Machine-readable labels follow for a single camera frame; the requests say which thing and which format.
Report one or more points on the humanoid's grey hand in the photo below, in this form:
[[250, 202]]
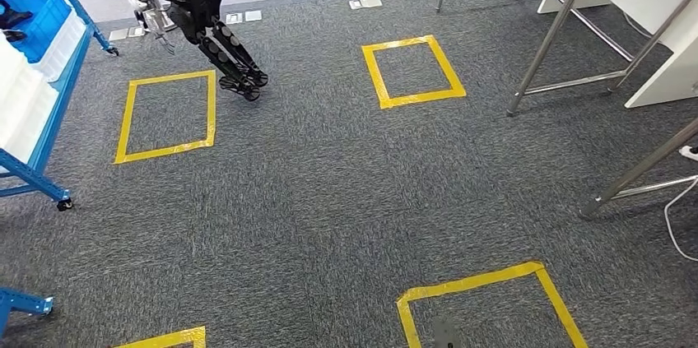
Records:
[[155, 24]]

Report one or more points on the small black plastic part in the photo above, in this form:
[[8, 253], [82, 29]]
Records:
[[13, 35]]

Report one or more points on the stainless steel workbench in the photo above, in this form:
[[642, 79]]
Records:
[[643, 169]]

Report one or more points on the grey floor plate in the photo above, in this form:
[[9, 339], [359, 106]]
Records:
[[118, 35], [137, 31], [371, 2], [253, 16], [355, 4], [234, 18]]

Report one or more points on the black caster wheel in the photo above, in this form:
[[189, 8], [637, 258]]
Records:
[[64, 205], [113, 51]]

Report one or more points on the white plastic crate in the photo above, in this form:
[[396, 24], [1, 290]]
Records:
[[35, 127], [65, 48], [16, 78]]

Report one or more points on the blue plastic crate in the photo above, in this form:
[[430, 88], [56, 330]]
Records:
[[43, 24]]

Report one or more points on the yellow floor tape square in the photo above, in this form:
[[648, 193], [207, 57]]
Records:
[[122, 133], [373, 73], [169, 339]]

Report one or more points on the white desk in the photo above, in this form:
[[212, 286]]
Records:
[[671, 67]]

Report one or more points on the white power strip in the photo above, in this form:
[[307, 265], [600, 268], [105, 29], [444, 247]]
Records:
[[690, 153]]

